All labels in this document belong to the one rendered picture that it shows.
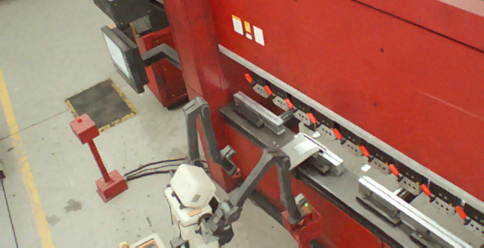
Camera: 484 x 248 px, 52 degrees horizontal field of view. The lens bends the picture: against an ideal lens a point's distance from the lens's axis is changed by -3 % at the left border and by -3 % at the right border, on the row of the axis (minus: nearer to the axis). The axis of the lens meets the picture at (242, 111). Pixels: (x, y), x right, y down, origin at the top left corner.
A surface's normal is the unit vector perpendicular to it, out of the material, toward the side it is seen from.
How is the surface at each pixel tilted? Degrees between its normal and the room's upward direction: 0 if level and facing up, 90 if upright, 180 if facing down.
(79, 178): 0
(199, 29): 90
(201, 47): 90
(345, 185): 0
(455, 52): 90
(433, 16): 90
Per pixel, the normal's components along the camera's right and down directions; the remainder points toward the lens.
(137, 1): 0.55, 0.47
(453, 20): -0.78, 0.48
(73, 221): -0.14, -0.76
